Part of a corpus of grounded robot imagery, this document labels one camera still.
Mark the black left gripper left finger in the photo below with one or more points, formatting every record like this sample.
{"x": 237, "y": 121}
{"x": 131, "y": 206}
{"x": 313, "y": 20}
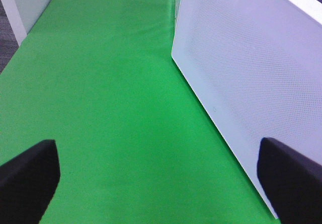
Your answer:
{"x": 29, "y": 182}

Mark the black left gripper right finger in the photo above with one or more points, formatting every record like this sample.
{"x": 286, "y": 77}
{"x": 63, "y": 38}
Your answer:
{"x": 291, "y": 182}

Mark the white microwave door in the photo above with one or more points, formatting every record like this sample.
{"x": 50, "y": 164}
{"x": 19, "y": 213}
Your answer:
{"x": 255, "y": 66}

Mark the green table cloth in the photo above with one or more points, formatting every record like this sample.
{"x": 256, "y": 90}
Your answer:
{"x": 135, "y": 145}

